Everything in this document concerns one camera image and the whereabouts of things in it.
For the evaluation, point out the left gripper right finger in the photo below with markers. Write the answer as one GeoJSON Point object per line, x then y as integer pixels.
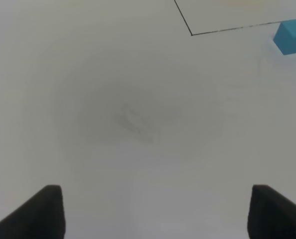
{"type": "Point", "coordinates": [271, 215]}

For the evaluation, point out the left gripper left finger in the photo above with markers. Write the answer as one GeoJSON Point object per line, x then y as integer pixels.
{"type": "Point", "coordinates": [41, 217]}

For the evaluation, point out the blue block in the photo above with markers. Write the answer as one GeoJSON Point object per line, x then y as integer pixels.
{"type": "Point", "coordinates": [285, 37]}

